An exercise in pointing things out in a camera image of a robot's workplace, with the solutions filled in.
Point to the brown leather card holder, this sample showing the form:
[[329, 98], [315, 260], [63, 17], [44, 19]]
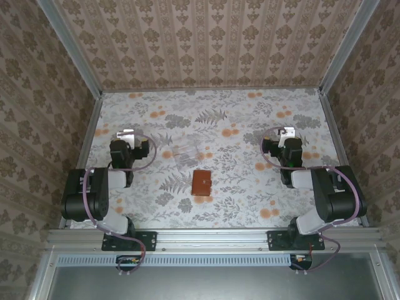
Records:
[[200, 184]]

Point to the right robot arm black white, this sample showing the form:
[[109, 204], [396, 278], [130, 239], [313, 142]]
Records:
[[337, 203]]

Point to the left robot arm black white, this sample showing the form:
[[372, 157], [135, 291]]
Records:
[[100, 203]]

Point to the floral patterned table cover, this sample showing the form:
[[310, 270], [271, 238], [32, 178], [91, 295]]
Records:
[[250, 109]]

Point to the black connector board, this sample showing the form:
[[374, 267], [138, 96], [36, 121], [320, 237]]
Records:
[[126, 261], [300, 261]]

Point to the grey sheet metal panel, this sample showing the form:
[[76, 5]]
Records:
[[212, 284]]

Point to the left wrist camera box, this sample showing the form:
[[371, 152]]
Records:
[[123, 138]]

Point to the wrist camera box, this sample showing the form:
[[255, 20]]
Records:
[[289, 132], [123, 138]]

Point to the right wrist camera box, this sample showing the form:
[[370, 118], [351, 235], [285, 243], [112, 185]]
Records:
[[289, 132]]

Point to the aluminium side rail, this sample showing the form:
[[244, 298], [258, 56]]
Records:
[[338, 140], [87, 140]]

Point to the long aluminium base rail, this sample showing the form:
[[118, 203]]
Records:
[[212, 239]]

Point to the aluminium frame post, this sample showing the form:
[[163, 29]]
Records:
[[347, 47], [76, 50]]

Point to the aluminium lower frame bar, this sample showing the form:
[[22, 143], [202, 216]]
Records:
[[43, 281], [388, 281]]

